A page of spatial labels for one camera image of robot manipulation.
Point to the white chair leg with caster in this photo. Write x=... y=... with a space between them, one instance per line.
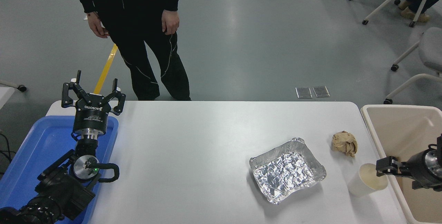
x=21 y=88

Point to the blue plastic tray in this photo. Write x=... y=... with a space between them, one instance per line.
x=45 y=141

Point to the person's left hand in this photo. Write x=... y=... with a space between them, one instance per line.
x=171 y=22

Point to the square aluminium foil tray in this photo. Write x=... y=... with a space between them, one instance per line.
x=285 y=172

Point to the large pale plastic bin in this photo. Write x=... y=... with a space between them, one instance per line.
x=393 y=130

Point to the crumpled tan paper ball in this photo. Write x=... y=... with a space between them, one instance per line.
x=344 y=143

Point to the white paper cup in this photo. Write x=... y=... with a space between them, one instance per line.
x=359 y=186

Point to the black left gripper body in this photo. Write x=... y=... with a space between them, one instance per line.
x=91 y=115

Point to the white table corner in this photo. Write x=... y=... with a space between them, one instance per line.
x=5 y=96

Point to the metal floor socket cover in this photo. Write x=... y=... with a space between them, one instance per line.
x=321 y=91
x=304 y=92

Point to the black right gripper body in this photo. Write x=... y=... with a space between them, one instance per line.
x=419 y=167

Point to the person's right hand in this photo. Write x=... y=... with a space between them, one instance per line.
x=96 y=27

